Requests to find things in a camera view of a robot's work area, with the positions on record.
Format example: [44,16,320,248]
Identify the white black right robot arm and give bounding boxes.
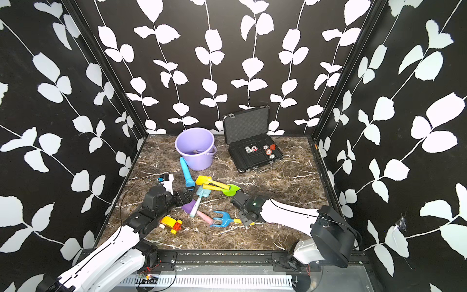
[231,190,361,271]

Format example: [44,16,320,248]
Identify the black front mounting rail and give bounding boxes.
[74,249,373,273]

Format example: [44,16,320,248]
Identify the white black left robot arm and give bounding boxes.
[36,183,195,292]

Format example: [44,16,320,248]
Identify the yellow toy spade wooden handle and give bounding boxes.
[195,175,231,190]

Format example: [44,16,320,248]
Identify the purple plastic bucket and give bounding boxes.
[175,128,217,171]

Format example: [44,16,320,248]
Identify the white perforated strip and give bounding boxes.
[118,274,293,290]

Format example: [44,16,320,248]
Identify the light blue toy shovel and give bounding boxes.
[189,185,211,218]

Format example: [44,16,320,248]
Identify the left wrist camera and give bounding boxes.
[158,173,174,195]

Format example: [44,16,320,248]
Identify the black open foam-lined case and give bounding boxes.
[223,105,283,173]

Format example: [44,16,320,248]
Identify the red white round parts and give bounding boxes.
[244,144,276,160]

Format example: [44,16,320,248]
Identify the yellow red toy truck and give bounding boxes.
[159,215,182,234]

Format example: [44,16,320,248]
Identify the blue toy rake yellow handle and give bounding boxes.
[210,210,242,228]

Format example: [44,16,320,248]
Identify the purple toy scoop pink handle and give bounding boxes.
[181,200,214,225]

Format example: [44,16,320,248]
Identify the green toy trowel wooden handle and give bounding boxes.
[202,184,241,197]

